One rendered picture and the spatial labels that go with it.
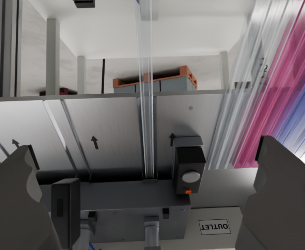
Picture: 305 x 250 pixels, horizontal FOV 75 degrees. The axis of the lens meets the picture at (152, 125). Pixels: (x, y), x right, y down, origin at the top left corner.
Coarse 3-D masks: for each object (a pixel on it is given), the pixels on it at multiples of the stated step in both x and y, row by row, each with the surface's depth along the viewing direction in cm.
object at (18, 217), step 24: (0, 168) 9; (24, 168) 9; (0, 192) 8; (24, 192) 8; (0, 216) 7; (24, 216) 7; (48, 216) 7; (0, 240) 6; (24, 240) 6; (48, 240) 6
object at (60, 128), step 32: (32, 96) 24; (64, 96) 24; (96, 96) 24; (128, 96) 24; (160, 96) 24; (192, 96) 24; (0, 128) 26; (32, 128) 26; (64, 128) 27; (96, 128) 27; (128, 128) 27; (160, 128) 27; (192, 128) 28; (0, 160) 30; (64, 160) 31; (96, 160) 31; (128, 160) 32; (160, 160) 32; (224, 192) 39
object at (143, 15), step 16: (144, 0) 16; (144, 16) 17; (144, 32) 18; (144, 48) 19; (144, 64) 20; (144, 80) 21; (144, 96) 22; (144, 112) 24; (144, 128) 26; (144, 144) 28; (144, 160) 30
